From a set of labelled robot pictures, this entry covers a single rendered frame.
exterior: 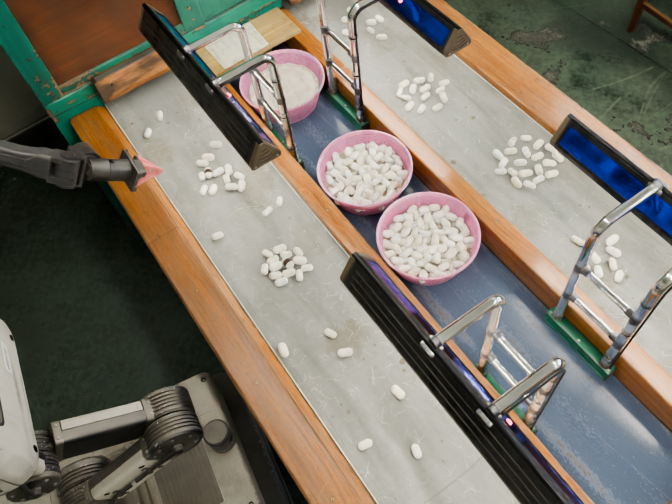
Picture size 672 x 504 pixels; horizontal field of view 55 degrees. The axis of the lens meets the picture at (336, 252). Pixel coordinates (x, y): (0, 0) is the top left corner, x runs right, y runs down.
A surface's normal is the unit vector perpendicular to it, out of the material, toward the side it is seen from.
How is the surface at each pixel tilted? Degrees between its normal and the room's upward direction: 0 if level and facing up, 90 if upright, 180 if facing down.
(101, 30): 90
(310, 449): 0
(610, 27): 0
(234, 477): 0
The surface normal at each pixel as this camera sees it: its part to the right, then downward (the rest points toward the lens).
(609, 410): -0.10, -0.51
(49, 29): 0.57, 0.68
